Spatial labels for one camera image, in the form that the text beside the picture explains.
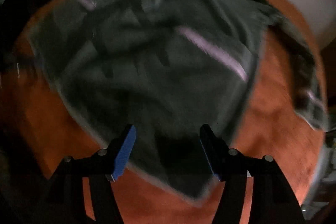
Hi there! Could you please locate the grey fleece jacket pink trim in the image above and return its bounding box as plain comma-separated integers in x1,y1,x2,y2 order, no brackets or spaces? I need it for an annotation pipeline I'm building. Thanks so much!
29,0,331,207

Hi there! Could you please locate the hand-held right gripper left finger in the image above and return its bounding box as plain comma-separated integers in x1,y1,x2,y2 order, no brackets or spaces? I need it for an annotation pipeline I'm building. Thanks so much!
39,124,137,224

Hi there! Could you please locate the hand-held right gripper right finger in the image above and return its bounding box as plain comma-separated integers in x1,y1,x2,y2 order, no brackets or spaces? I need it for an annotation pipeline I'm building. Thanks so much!
199,124,306,224

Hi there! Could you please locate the orange fleece blanket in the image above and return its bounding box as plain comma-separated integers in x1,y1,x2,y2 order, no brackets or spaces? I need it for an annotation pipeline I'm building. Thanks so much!
0,0,328,224

